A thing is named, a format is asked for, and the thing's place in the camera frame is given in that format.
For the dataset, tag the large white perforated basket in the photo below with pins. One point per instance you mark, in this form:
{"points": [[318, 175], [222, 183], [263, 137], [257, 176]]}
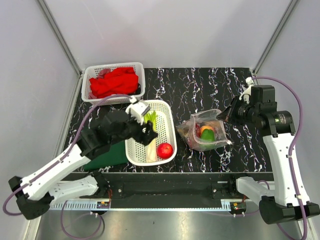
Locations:
{"points": [[136, 153]]}

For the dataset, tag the purple fake grapes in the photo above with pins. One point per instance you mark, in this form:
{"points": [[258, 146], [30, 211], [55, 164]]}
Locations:
{"points": [[198, 130]]}

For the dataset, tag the white cable duct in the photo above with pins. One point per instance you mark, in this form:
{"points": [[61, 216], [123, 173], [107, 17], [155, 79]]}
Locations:
{"points": [[94, 205]]}

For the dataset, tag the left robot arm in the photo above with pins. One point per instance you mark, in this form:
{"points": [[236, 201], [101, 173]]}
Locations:
{"points": [[36, 193]]}

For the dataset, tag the red fake apple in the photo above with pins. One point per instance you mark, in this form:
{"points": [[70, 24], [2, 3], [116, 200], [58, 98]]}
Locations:
{"points": [[164, 150]]}

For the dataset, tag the beige fake garlic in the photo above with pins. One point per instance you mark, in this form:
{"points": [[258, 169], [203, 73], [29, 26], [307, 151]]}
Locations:
{"points": [[151, 149]]}

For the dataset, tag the orange fake fruit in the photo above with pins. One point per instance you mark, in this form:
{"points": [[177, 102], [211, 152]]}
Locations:
{"points": [[206, 127]]}

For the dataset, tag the green fake pepper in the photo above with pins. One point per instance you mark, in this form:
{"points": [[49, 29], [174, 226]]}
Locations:
{"points": [[208, 136]]}

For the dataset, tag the left aluminium frame post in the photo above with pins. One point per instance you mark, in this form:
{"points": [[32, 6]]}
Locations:
{"points": [[58, 34]]}

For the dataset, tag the clear zip top bag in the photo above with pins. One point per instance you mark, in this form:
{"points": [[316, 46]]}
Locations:
{"points": [[187, 131]]}

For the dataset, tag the small white basket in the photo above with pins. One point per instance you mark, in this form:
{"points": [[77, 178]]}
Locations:
{"points": [[93, 71]]}

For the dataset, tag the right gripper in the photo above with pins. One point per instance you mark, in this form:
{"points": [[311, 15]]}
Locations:
{"points": [[232, 115]]}

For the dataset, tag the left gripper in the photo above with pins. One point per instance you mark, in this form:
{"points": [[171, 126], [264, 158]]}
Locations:
{"points": [[145, 138]]}

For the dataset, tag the aluminium frame post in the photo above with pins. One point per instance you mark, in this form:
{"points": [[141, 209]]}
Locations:
{"points": [[58, 34], [275, 35]]}

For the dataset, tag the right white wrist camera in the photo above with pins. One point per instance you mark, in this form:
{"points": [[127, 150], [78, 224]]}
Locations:
{"points": [[247, 88]]}

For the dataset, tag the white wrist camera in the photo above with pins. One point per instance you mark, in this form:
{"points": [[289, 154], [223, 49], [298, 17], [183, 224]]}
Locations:
{"points": [[247, 88], [138, 109]]}

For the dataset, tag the green cloth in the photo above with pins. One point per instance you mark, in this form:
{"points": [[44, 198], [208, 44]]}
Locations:
{"points": [[114, 157]]}

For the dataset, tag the red cloth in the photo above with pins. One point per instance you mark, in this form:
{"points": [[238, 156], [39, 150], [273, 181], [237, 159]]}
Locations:
{"points": [[122, 80]]}

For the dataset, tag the grey pink cloth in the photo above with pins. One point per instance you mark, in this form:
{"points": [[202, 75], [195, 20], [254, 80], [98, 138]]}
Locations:
{"points": [[102, 73]]}

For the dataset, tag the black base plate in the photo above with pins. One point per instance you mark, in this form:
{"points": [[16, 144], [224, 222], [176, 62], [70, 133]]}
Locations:
{"points": [[172, 190]]}

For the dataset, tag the right aluminium frame post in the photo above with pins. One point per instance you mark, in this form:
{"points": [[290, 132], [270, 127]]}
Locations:
{"points": [[275, 35]]}

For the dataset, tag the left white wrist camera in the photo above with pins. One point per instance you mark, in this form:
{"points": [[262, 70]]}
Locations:
{"points": [[138, 109]]}

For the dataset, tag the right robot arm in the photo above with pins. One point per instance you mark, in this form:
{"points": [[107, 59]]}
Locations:
{"points": [[288, 201]]}

